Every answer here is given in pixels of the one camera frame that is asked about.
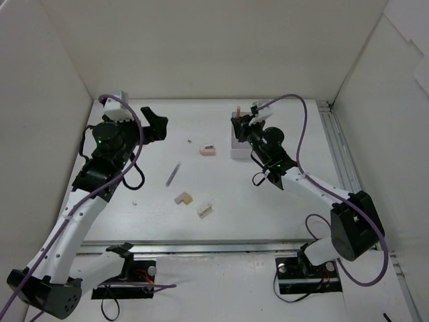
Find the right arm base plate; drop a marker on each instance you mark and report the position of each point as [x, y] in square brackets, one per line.
[291, 280]

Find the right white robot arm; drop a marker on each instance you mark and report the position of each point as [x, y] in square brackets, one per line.
[355, 226]

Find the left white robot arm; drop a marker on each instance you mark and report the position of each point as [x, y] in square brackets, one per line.
[47, 282]

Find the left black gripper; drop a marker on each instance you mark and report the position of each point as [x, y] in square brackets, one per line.
[147, 126]

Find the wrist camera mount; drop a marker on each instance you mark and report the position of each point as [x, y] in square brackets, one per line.
[260, 112]
[115, 111]

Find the pink correction tape dispenser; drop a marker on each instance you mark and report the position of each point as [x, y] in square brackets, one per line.
[207, 150]

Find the purple highlighter pen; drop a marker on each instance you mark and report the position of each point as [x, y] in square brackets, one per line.
[173, 174]

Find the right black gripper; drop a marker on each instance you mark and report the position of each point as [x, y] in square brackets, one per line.
[242, 127]

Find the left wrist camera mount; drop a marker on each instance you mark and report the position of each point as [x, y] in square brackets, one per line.
[115, 111]

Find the tan L-shaped eraser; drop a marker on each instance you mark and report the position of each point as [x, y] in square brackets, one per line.
[183, 198]

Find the aluminium frame rail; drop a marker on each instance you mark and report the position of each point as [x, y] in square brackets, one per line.
[222, 265]

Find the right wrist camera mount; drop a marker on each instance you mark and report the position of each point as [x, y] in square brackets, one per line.
[260, 112]

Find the cream white eraser block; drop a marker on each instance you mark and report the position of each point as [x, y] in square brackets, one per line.
[204, 210]

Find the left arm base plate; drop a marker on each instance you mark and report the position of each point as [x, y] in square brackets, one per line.
[133, 286]

